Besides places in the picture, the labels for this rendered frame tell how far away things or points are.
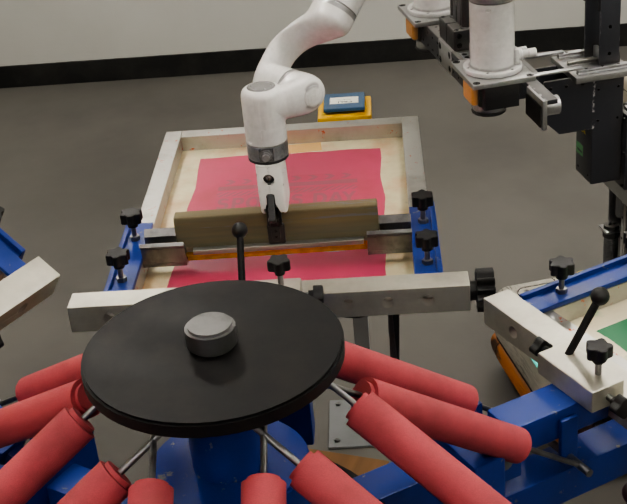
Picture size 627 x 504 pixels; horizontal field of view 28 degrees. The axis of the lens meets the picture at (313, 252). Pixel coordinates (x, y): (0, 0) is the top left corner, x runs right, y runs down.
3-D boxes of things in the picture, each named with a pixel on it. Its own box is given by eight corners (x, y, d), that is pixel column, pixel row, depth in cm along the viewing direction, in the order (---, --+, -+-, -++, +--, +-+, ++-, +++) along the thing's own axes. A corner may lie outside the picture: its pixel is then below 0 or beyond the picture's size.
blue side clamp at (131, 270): (132, 250, 252) (127, 219, 248) (157, 248, 251) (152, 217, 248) (107, 330, 225) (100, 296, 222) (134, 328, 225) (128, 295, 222)
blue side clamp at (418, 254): (410, 233, 248) (408, 202, 245) (435, 232, 248) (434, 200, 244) (416, 313, 222) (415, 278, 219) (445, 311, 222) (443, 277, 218)
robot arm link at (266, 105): (291, 60, 231) (328, 70, 225) (296, 114, 236) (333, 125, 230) (230, 87, 222) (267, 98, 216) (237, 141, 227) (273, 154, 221)
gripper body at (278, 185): (287, 159, 223) (293, 215, 228) (289, 136, 232) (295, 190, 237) (245, 162, 223) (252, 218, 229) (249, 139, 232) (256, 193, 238)
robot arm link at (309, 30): (364, 22, 230) (313, 123, 228) (314, 11, 238) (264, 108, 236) (339, -1, 224) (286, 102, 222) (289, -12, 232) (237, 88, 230)
